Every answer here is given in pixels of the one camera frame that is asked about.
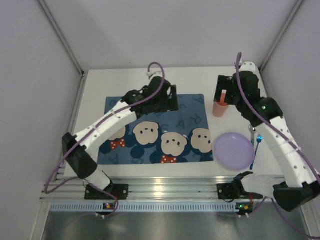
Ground orange plastic cup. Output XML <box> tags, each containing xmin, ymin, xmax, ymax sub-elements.
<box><xmin>212</xmin><ymin>90</ymin><xmax>229</xmax><ymax>118</ymax></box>

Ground blue cartoon placemat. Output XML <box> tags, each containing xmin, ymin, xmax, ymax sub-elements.
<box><xmin>97</xmin><ymin>94</ymin><xmax>214</xmax><ymax>165</ymax></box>

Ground silver spoon green handle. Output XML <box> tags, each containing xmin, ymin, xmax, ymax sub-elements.
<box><xmin>248</xmin><ymin>125</ymin><xmax>256</xmax><ymax>147</ymax></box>

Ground blue metallic fork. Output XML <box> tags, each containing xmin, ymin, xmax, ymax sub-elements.
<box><xmin>249</xmin><ymin>134</ymin><xmax>263</xmax><ymax>170</ymax></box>

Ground purple plastic plate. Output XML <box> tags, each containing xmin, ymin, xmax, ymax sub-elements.
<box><xmin>214</xmin><ymin>132</ymin><xmax>255</xmax><ymax>171</ymax></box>

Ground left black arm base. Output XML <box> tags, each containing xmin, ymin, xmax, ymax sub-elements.
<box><xmin>84</xmin><ymin>184</ymin><xmax>129</xmax><ymax>200</ymax></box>

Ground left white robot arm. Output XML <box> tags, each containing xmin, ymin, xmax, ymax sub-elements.
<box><xmin>62</xmin><ymin>76</ymin><xmax>178</xmax><ymax>191</ymax></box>

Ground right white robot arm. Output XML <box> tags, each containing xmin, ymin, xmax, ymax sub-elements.
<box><xmin>214</xmin><ymin>61</ymin><xmax>320</xmax><ymax>212</ymax></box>

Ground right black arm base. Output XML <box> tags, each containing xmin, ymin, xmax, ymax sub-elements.
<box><xmin>216</xmin><ymin>183</ymin><xmax>253</xmax><ymax>203</ymax></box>

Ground left frame post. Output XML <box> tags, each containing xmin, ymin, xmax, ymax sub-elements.
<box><xmin>37</xmin><ymin>0</ymin><xmax>86</xmax><ymax>78</ymax></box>

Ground frame post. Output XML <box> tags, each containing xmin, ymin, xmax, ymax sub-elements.
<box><xmin>258</xmin><ymin>0</ymin><xmax>306</xmax><ymax>73</ymax></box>
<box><xmin>37</xmin><ymin>0</ymin><xmax>86</xmax><ymax>78</ymax></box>

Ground right frame post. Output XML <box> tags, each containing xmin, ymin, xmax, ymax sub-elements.
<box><xmin>258</xmin><ymin>0</ymin><xmax>306</xmax><ymax>73</ymax></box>

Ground aluminium mounting rail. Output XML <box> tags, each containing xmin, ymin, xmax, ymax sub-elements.
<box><xmin>39</xmin><ymin>159</ymin><xmax>311</xmax><ymax>202</ymax></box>

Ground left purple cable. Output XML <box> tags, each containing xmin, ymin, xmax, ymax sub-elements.
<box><xmin>44</xmin><ymin>61</ymin><xmax>166</xmax><ymax>223</ymax></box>

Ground perforated cable duct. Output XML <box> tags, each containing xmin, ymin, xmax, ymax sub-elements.
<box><xmin>50</xmin><ymin>202</ymin><xmax>252</xmax><ymax>213</ymax></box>

